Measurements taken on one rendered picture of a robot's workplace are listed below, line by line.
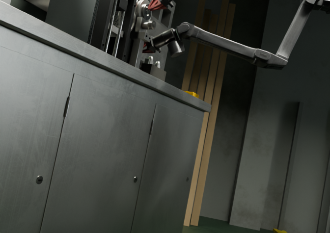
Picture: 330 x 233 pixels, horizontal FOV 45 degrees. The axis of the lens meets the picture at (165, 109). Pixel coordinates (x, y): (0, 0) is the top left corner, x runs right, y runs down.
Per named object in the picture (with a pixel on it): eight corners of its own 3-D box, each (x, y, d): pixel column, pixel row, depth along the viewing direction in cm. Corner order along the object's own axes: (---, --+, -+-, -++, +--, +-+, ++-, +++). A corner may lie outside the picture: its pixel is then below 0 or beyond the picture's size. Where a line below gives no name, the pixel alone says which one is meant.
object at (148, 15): (145, 23, 184) (141, 8, 180) (142, 23, 185) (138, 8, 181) (152, 15, 189) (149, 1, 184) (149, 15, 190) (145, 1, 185)
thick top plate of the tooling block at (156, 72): (149, 76, 190) (151, 64, 191) (84, 68, 209) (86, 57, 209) (164, 83, 204) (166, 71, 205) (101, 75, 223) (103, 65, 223)
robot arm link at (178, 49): (187, 30, 189) (187, 22, 181) (195, 51, 187) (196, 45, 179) (163, 38, 189) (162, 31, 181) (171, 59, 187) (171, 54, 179)
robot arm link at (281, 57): (279, 78, 184) (285, 72, 175) (253, 65, 186) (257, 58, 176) (318, -2, 191) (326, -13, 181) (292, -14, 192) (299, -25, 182)
